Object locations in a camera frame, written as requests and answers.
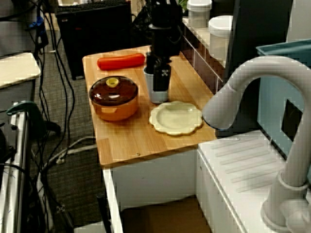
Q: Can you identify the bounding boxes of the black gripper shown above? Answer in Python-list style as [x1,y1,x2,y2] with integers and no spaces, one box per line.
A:
[145,23,182,93]

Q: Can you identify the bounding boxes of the light blue plastic cup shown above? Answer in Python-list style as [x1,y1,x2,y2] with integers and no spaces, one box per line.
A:
[143,67,170,104]

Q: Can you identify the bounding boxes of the red toy sausage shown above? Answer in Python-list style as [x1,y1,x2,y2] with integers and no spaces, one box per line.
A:
[97,53,145,71]

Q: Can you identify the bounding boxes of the brown lid with yellow knob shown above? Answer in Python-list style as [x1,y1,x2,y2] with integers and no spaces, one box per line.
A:
[88,75,139,106]

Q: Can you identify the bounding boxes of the cream flower-shaped plate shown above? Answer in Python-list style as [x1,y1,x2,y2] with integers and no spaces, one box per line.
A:
[149,101,204,136]

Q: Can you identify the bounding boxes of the orange toy pot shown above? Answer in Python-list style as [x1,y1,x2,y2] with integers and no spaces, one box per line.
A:
[90,96,139,122]

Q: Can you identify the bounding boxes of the black computer tower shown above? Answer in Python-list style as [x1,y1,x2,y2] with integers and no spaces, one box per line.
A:
[55,2,134,81]

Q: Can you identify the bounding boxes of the white jar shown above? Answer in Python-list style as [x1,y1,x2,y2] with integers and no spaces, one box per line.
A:
[186,0,213,29]

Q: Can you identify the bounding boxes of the white lidded canister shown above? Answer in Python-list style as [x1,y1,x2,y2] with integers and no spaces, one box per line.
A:
[208,16,234,61]

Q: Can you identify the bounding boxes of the white toy kitchen cabinet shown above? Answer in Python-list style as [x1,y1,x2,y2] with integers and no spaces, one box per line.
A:
[103,145,202,233]

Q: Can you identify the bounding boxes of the black upright panel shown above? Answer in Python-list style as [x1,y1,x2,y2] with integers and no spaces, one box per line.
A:
[225,0,294,132]

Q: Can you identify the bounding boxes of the grey toy faucet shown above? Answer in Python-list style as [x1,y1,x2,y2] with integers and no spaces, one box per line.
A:
[202,55,311,233]

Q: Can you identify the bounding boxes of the teal box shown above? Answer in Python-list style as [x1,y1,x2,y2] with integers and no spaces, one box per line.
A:
[256,38,311,158]

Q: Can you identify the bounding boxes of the white toy sink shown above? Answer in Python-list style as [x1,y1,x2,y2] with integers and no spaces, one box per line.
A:
[196,130,311,233]

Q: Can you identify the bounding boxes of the cream board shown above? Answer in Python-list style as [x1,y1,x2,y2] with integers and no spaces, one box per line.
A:
[0,52,41,89]

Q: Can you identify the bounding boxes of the black cable bundle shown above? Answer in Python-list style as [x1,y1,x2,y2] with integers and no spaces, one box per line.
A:
[35,0,76,170]

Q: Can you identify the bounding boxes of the grey cable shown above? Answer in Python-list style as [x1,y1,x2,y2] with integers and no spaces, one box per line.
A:
[43,136,98,170]

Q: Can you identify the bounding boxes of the aluminium frame rail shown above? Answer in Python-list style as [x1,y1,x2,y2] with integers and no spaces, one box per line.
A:
[0,111,32,233]

